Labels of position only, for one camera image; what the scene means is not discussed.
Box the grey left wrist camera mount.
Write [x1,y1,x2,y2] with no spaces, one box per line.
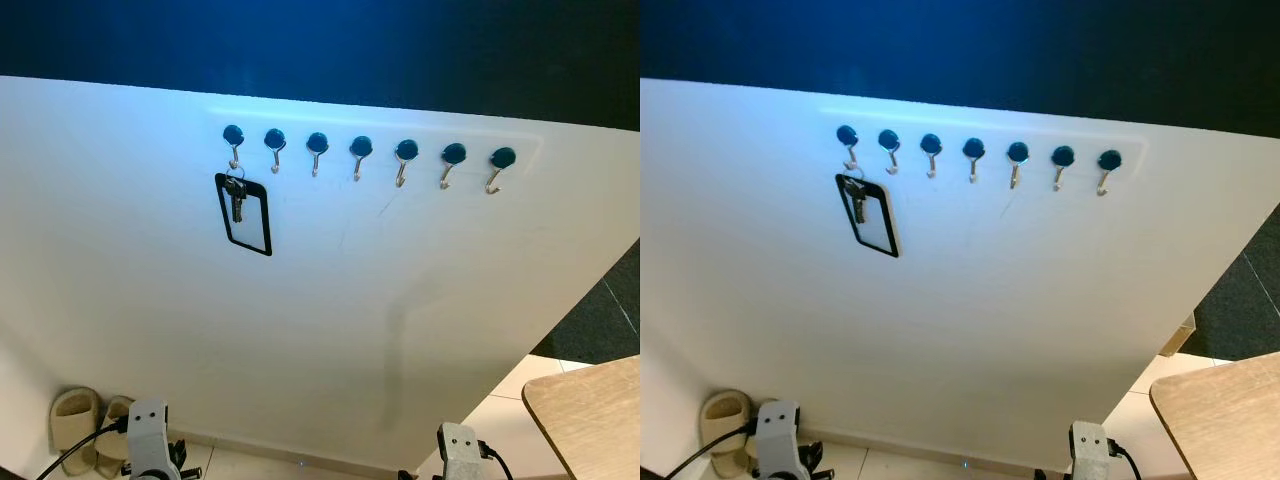
[752,400,807,480]
[124,398,180,480]

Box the light wooden table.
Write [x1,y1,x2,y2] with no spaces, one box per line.
[1149,351,1280,480]
[521,354,641,480]

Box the black framed card holder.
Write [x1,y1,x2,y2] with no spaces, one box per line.
[214,172,274,257]
[834,173,901,259]

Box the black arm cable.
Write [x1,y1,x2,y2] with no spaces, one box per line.
[477,443,516,480]
[1104,440,1144,480]
[660,423,763,480]
[35,418,133,480]

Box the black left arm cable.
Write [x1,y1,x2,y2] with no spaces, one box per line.
[35,418,133,480]
[660,423,763,480]

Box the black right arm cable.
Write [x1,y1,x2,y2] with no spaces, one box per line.
[1104,440,1144,480]
[477,443,516,480]

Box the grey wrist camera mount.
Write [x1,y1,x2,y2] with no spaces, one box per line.
[1069,421,1113,480]
[752,400,807,480]
[124,398,180,480]
[436,422,483,480]

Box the white partition board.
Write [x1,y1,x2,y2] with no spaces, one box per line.
[640,78,1280,473]
[0,75,641,474]

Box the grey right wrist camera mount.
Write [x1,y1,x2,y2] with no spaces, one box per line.
[436,422,483,480]
[1069,421,1113,480]

